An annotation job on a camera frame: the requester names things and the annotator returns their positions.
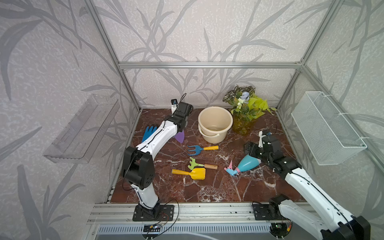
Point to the blue gardening glove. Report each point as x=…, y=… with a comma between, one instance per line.
x=148, y=132

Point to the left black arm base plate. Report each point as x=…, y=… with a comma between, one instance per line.
x=158, y=213

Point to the blue fork yellow handle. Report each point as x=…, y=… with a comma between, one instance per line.
x=196, y=150

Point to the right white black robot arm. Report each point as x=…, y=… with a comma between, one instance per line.
x=332, y=221

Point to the teal spray bottle pink trigger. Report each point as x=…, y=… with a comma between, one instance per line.
x=246, y=164

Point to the green potted plant glass vase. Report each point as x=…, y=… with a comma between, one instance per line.
x=247, y=107

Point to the cream plastic bucket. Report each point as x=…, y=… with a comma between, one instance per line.
x=214, y=124

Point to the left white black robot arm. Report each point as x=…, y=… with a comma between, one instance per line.
x=138, y=162

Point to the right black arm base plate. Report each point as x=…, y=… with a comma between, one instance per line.
x=266, y=212

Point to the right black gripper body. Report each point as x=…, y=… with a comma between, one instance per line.
x=258, y=152

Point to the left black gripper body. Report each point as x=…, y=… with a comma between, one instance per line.
x=186, y=122

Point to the purple trowel pink handle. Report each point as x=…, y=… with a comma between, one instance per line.
x=180, y=136

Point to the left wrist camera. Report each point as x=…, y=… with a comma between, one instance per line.
x=174, y=105

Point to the aluminium frame rail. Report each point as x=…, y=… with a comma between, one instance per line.
x=209, y=65

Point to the green rake wooden handle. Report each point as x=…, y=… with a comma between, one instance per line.
x=193, y=164

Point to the yellow shovel yellow handle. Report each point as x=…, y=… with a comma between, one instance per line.
x=195, y=174

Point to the white wire mesh basket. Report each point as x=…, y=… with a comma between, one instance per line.
x=328, y=134

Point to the clear acrylic wall shelf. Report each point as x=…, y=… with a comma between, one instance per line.
x=81, y=137

